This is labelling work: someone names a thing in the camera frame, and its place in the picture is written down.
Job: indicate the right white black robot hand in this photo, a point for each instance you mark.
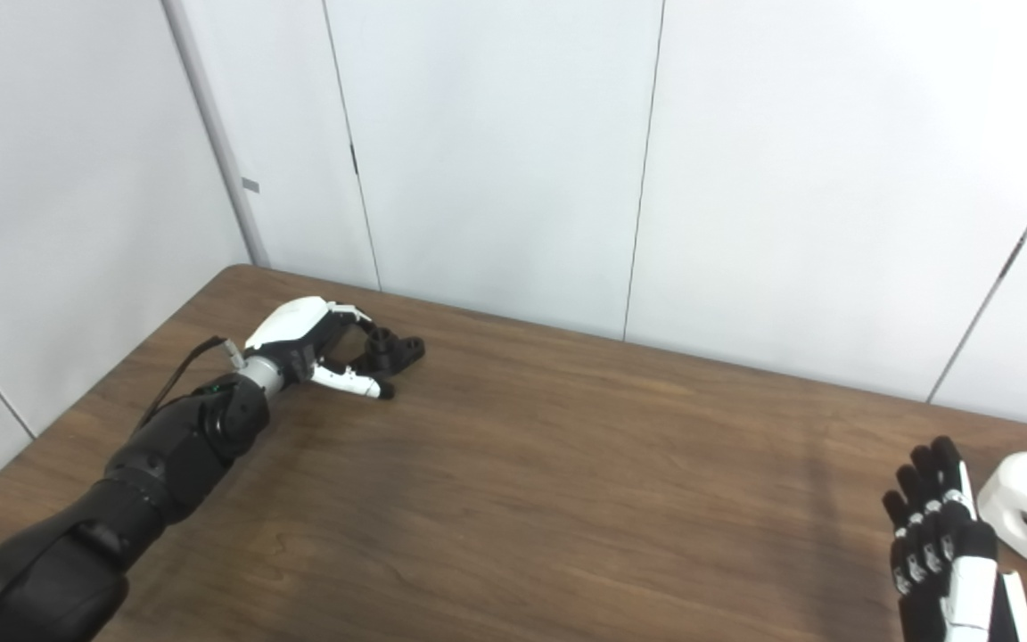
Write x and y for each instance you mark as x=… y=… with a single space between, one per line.
x=932 y=606

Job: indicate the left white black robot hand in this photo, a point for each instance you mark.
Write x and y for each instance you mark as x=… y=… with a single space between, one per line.
x=291 y=321

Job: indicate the black plastic holder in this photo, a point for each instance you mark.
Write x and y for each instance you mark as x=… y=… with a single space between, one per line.
x=393 y=349

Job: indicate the grey wall corner post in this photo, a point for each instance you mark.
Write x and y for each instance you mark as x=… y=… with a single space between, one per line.
x=215 y=143

